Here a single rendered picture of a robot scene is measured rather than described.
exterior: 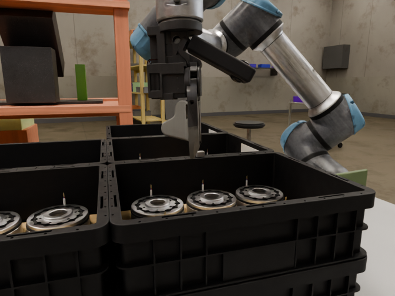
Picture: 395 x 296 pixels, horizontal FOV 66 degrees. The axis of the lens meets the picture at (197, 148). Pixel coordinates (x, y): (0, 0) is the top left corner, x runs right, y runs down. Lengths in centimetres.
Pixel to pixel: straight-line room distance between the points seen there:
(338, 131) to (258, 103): 1028
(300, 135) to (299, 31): 1137
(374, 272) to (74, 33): 918
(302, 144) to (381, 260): 39
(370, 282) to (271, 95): 1093
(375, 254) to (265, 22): 66
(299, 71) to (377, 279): 57
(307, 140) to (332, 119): 10
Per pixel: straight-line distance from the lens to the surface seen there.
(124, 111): 230
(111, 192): 49
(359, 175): 102
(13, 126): 334
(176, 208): 59
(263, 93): 1134
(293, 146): 103
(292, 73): 98
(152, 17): 63
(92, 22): 957
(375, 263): 83
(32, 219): 62
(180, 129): 48
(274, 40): 96
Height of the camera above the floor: 109
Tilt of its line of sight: 12 degrees down
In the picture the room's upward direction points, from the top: straight up
